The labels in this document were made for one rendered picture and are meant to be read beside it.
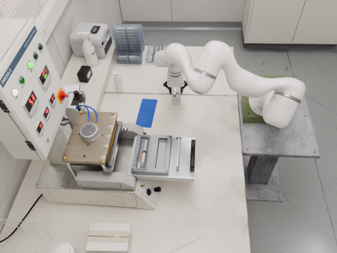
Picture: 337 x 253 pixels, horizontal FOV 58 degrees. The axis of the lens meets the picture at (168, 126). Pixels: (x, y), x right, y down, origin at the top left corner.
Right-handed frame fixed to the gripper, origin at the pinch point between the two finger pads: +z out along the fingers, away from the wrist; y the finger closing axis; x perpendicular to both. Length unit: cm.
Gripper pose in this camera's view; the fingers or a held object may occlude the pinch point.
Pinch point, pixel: (176, 91)
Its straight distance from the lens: 186.2
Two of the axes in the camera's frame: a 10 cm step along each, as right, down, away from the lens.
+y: -10.0, 0.2, 0.4
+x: 0.0, 7.8, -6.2
